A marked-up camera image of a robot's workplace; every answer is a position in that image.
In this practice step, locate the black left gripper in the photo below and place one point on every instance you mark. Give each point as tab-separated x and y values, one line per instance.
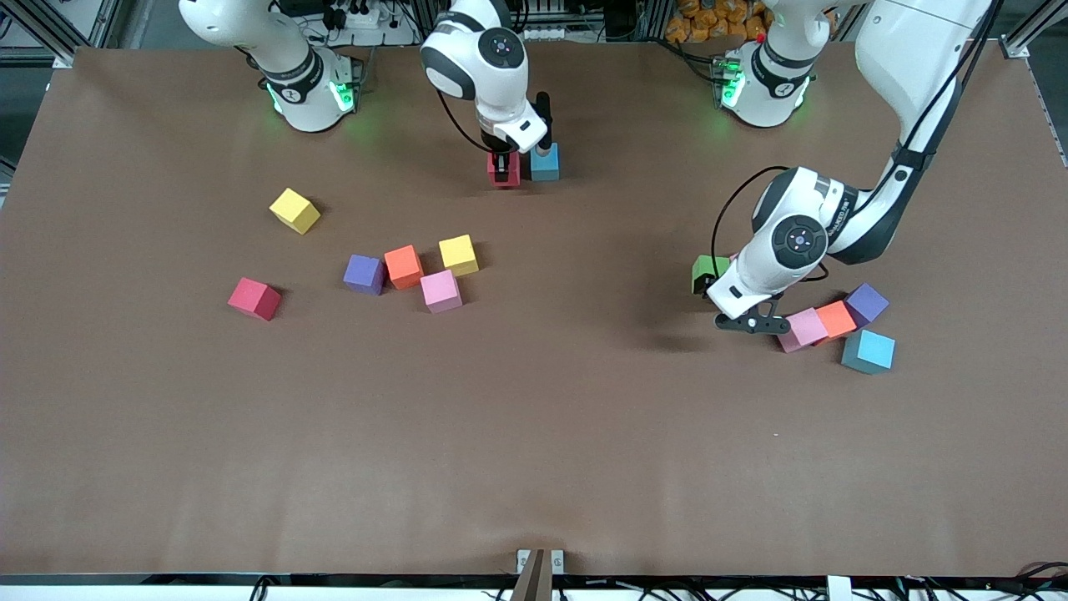
710	282

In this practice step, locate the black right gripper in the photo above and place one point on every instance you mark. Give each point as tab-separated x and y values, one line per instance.
501	160

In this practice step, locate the red foam cube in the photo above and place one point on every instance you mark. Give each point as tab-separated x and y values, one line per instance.
253	297
511	177

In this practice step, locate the blue foam cube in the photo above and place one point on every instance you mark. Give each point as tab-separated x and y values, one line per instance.
868	351
546	167

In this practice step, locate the green foam cube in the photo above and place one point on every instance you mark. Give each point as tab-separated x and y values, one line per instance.
705	269

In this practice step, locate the yellow foam cube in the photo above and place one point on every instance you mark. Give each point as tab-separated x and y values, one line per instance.
459	255
294	209

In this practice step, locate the pink foam cube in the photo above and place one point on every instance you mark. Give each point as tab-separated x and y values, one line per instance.
805	327
440	290

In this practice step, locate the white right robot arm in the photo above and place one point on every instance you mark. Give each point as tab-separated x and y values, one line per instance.
300	83

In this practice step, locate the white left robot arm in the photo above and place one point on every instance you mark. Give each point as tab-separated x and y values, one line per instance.
918	50

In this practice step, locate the orange foam cube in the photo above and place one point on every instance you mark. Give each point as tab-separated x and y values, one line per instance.
837	319
404	267

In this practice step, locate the small white power strip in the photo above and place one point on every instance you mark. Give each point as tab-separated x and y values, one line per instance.
551	33

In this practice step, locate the purple foam cube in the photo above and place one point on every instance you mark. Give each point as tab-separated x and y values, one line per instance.
866	302
364	274

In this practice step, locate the white power strip with plugs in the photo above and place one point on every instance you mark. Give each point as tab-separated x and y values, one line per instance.
363	17

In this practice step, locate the bag of orange items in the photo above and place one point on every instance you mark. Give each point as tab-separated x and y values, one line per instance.
709	18

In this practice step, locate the metal table edge bracket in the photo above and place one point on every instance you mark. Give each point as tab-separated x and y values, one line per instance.
523	559

